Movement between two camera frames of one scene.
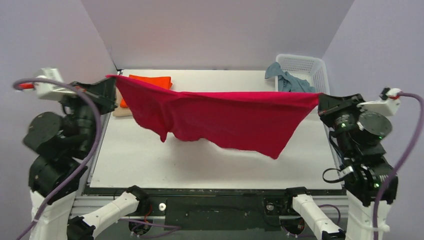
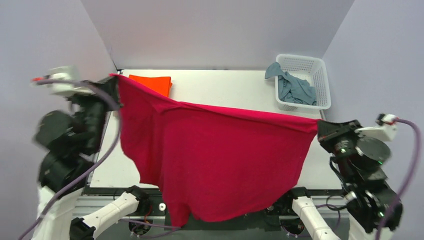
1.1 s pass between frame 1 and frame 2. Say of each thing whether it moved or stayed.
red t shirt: moved
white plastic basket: stayed
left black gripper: stayed
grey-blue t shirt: stayed
